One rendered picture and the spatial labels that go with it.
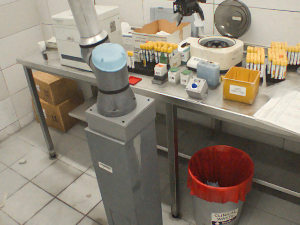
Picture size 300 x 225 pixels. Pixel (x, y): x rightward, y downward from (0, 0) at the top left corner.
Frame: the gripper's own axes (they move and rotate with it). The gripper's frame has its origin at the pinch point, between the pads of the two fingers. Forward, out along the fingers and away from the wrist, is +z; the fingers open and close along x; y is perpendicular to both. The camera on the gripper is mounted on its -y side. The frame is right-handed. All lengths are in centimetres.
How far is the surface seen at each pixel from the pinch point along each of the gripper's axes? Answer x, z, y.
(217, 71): 12.8, 17.1, -2.2
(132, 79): -23.4, 25.8, 16.8
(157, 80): -11.2, 24.3, 12.1
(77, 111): -115, 91, 6
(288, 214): 55, 112, -28
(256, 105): 35.5, 24.3, 1.2
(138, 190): 12, 51, 50
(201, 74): 5.7, 20.5, 0.2
